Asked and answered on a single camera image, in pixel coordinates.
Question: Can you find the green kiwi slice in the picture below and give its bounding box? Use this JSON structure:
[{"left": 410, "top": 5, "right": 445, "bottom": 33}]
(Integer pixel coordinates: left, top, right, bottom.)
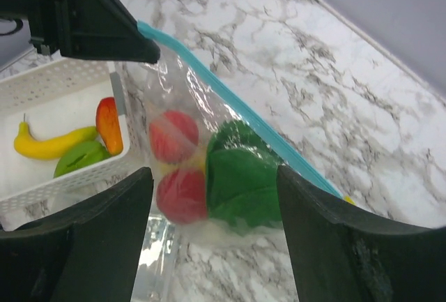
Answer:
[{"left": 53, "top": 140, "right": 111, "bottom": 178}]

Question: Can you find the green leafy vegetable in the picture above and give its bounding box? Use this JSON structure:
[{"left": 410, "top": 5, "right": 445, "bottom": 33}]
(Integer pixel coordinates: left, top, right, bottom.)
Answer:
[{"left": 206, "top": 120, "right": 283, "bottom": 234}]

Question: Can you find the orange red mango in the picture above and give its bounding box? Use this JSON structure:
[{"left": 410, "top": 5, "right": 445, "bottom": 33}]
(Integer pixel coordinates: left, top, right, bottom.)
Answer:
[{"left": 95, "top": 97, "right": 123, "bottom": 156}]

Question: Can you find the red strawberry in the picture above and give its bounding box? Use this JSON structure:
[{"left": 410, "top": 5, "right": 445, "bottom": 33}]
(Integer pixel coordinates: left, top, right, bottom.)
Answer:
[{"left": 148, "top": 110, "right": 199, "bottom": 164}]

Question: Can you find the white perforated plastic basket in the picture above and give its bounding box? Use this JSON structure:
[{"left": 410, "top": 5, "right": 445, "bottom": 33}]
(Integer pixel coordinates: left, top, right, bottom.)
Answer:
[{"left": 1, "top": 58, "right": 143, "bottom": 216}]

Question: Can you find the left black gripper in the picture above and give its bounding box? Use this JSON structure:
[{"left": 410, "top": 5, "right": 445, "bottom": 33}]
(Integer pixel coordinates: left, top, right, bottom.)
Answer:
[{"left": 1, "top": 0, "right": 160, "bottom": 63}]

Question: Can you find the clear zip top bag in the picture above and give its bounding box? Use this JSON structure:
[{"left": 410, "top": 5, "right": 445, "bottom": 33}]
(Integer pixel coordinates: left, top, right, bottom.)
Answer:
[{"left": 123, "top": 22, "right": 340, "bottom": 248}]

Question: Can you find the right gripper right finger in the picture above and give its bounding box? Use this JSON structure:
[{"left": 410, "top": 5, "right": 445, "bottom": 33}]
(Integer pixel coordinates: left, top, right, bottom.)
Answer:
[{"left": 277, "top": 166, "right": 445, "bottom": 301}]

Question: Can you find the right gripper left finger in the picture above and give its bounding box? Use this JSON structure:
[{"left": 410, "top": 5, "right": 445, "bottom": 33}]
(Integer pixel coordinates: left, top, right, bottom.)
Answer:
[{"left": 1, "top": 167, "right": 153, "bottom": 301}]

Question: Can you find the yellow banana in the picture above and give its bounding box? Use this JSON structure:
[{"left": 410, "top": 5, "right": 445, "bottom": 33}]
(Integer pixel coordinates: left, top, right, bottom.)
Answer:
[{"left": 13, "top": 116, "right": 98, "bottom": 160}]

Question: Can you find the red yellow apple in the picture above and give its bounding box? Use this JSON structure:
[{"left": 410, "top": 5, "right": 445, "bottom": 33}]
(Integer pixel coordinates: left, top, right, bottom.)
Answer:
[{"left": 156, "top": 168, "right": 208, "bottom": 225}]

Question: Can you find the clear plastic screw box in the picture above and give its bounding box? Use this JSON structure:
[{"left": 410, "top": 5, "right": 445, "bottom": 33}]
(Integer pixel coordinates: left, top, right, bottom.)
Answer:
[{"left": 131, "top": 209, "right": 179, "bottom": 302}]

